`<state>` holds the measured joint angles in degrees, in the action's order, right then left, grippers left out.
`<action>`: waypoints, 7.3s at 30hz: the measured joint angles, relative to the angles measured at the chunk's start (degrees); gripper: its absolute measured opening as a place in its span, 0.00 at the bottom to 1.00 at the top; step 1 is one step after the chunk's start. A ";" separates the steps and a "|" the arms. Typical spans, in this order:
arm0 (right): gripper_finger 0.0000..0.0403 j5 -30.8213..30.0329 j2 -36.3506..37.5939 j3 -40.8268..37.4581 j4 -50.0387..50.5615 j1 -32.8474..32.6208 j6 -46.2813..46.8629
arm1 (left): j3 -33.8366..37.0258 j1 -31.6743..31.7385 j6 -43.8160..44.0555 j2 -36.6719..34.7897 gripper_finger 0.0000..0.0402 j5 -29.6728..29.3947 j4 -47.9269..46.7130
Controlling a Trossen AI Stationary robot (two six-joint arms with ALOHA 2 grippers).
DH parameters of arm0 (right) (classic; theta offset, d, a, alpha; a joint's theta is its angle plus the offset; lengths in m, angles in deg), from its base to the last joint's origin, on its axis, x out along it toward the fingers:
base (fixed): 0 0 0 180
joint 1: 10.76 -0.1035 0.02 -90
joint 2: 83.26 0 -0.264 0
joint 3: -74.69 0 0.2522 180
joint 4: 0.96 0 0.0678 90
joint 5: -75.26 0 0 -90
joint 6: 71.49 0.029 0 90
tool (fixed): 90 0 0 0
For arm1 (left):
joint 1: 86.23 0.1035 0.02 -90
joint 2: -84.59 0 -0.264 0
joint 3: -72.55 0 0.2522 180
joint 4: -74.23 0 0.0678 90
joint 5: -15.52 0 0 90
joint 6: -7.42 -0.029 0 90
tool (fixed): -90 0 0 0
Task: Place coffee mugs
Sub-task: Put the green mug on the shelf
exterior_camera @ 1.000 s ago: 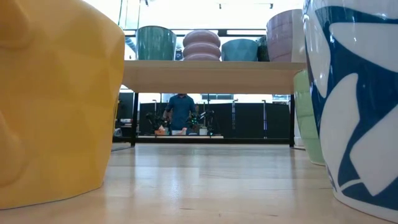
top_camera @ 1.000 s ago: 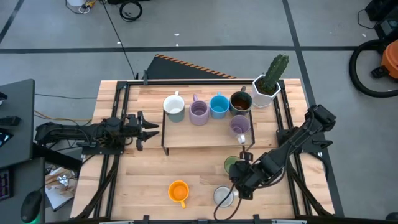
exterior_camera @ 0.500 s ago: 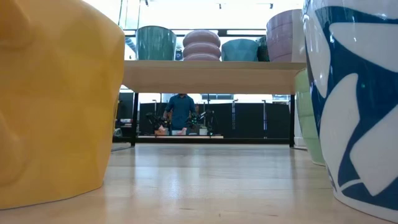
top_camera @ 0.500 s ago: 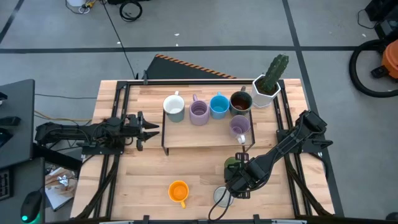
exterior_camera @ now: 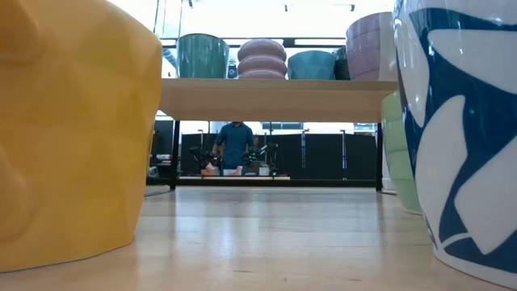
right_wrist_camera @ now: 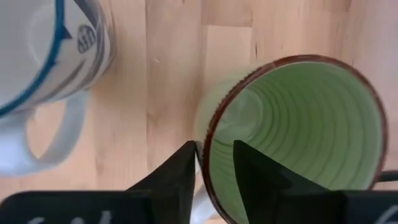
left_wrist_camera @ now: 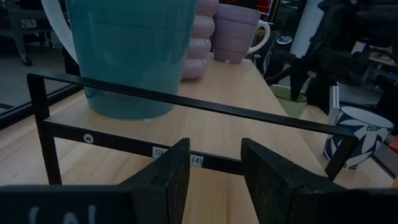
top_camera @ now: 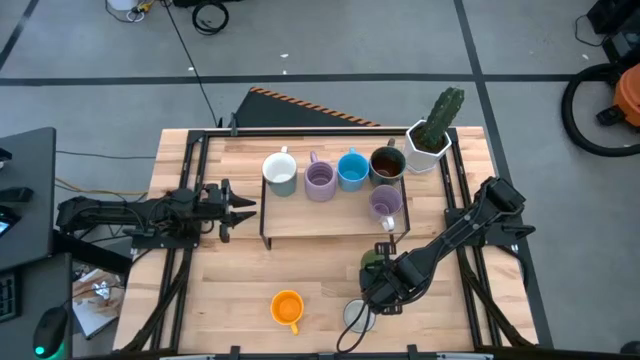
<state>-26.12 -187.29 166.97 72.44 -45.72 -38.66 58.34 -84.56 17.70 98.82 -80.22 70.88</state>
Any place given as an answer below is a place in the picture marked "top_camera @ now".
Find coiled black cable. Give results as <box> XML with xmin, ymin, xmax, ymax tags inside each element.
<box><xmin>191</xmin><ymin>0</ymin><xmax>231</xmax><ymax>36</ymax></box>

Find ribbed purple mug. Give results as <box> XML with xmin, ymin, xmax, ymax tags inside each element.
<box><xmin>303</xmin><ymin>150</ymin><xmax>337</xmax><ymax>203</ymax></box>

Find light blue mug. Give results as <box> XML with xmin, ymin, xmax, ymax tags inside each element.
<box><xmin>336</xmin><ymin>146</ymin><xmax>371</xmax><ymax>193</ymax></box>

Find black computer mouse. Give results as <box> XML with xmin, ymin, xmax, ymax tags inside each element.
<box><xmin>32</xmin><ymin>305</ymin><xmax>70</xmax><ymax>360</ymax></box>

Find long black floor cable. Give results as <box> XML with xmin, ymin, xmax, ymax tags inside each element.
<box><xmin>160</xmin><ymin>0</ymin><xmax>222</xmax><ymax>127</ymax></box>

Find green striped mug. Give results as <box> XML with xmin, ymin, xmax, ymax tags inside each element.
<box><xmin>360</xmin><ymin>248</ymin><xmax>386</xmax><ymax>269</ymax></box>

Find black keyboard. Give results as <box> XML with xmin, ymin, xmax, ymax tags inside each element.
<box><xmin>0</xmin><ymin>269</ymin><xmax>21</xmax><ymax>324</ymax></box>

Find dark speckled mug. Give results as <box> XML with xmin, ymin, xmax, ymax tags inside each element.
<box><xmin>368</xmin><ymin>138</ymin><xmax>408</xmax><ymax>188</ymax></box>

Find open box with papers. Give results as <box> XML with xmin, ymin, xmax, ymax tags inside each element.
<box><xmin>71</xmin><ymin>267</ymin><xmax>126</xmax><ymax>341</ymax></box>

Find black metal table frame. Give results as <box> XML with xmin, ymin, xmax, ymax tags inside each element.
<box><xmin>119</xmin><ymin>127</ymin><xmax>539</xmax><ymax>354</ymax></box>

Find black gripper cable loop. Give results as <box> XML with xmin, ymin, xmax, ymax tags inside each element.
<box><xmin>335</xmin><ymin>297</ymin><xmax>375</xmax><ymax>355</ymax></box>

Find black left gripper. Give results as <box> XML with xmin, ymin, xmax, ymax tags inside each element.
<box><xmin>197</xmin><ymin>178</ymin><xmax>258</xmax><ymax>245</ymax></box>

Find black equipment case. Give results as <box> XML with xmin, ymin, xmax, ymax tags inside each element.
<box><xmin>585</xmin><ymin>0</ymin><xmax>640</xmax><ymax>64</ymax></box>

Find wooden shelf riser black legs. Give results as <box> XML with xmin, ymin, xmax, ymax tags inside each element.
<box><xmin>258</xmin><ymin>172</ymin><xmax>412</xmax><ymax>251</ymax></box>

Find green cactus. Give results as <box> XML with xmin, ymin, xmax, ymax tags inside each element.
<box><xmin>417</xmin><ymin>87</ymin><xmax>466</xmax><ymax>151</ymax></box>

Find black mat orange striped edge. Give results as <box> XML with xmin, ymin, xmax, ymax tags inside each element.
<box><xmin>232</xmin><ymin>86</ymin><xmax>381</xmax><ymax>129</ymax></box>

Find yellow-orange faceted mug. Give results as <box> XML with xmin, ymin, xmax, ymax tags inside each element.
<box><xmin>269</xmin><ymin>289</ymin><xmax>305</xmax><ymax>336</ymax></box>

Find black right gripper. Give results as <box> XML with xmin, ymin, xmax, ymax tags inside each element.
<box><xmin>358</xmin><ymin>241</ymin><xmax>431</xmax><ymax>317</ymax></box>

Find black vacuum hose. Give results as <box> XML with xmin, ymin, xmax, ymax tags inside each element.
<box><xmin>560</xmin><ymin>62</ymin><xmax>640</xmax><ymax>159</ymax></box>

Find purple striped mug white handle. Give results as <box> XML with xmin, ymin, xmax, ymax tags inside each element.
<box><xmin>368</xmin><ymin>184</ymin><xmax>404</xmax><ymax>233</ymax></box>

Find black side desk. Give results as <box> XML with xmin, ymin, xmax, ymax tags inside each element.
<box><xmin>0</xmin><ymin>126</ymin><xmax>57</xmax><ymax>271</ymax></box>

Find blue white floral mug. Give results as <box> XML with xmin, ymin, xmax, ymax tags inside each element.
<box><xmin>342</xmin><ymin>298</ymin><xmax>377</xmax><ymax>335</ymax></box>

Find white box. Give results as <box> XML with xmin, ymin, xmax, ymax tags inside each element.
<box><xmin>402</xmin><ymin>118</ymin><xmax>454</xmax><ymax>175</ymax></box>

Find orange shop vacuum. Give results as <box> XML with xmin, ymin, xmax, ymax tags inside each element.
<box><xmin>596</xmin><ymin>63</ymin><xmax>640</xmax><ymax>129</ymax></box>

